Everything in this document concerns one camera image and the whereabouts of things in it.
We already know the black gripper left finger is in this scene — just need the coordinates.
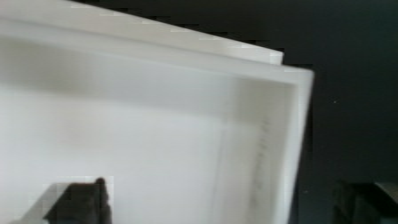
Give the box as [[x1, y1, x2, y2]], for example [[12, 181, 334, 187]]
[[42, 178, 112, 224]]

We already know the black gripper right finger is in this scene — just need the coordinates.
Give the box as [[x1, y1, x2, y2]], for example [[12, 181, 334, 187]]
[[334, 181, 398, 224]]

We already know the white drawer cabinet frame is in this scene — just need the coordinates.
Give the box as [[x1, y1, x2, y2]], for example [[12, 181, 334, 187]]
[[0, 0, 312, 224]]

